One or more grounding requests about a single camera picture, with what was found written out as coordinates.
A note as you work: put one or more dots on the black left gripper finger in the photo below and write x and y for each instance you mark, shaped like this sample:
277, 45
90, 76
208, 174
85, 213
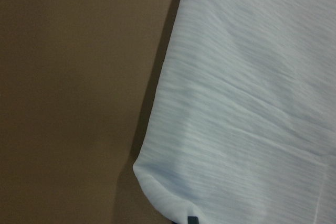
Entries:
192, 220

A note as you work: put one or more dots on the light blue button shirt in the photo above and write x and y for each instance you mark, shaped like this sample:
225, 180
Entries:
242, 128

